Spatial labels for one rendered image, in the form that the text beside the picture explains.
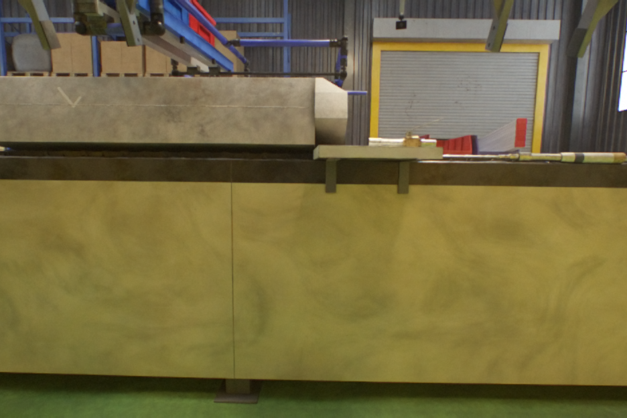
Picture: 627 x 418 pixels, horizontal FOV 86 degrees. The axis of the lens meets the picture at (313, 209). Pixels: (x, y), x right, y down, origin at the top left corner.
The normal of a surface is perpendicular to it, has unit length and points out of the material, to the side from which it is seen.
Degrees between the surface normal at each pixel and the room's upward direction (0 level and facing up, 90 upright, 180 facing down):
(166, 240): 90
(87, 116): 80
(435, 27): 90
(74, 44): 90
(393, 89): 90
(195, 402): 0
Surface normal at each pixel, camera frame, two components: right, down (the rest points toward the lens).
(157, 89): -0.01, -0.06
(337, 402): 0.01, -0.99
